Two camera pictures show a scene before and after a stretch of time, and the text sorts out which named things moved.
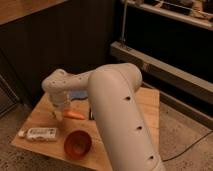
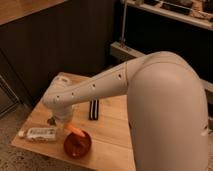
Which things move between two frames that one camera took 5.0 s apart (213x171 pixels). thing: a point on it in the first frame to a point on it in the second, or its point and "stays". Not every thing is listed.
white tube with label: (39, 133) stays
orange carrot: (73, 115) to (72, 129)
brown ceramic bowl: (77, 144) stays
